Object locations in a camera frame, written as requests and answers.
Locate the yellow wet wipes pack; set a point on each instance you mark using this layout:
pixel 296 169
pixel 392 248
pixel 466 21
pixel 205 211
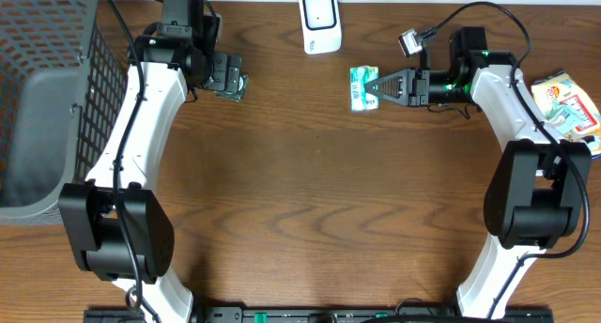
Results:
pixel 562 87

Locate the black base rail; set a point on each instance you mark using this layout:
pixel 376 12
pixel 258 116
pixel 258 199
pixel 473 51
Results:
pixel 412 313

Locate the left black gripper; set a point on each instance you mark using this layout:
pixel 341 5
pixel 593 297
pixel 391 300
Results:
pixel 223 62

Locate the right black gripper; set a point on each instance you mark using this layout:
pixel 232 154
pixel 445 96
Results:
pixel 404 94

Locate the dark grey plastic basket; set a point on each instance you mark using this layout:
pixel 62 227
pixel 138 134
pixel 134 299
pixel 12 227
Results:
pixel 61 92

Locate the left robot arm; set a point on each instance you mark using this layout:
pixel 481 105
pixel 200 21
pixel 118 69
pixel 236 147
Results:
pixel 116 226

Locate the dark green round-label packet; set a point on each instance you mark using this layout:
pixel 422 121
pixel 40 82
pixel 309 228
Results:
pixel 239 95

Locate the teal white small box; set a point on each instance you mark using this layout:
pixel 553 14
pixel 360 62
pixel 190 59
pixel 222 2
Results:
pixel 360 99

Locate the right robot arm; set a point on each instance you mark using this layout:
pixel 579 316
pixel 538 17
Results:
pixel 537 194

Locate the teal snack packet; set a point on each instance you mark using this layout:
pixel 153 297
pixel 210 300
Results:
pixel 562 117

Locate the white barcode scanner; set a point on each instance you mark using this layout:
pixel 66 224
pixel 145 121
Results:
pixel 321 26

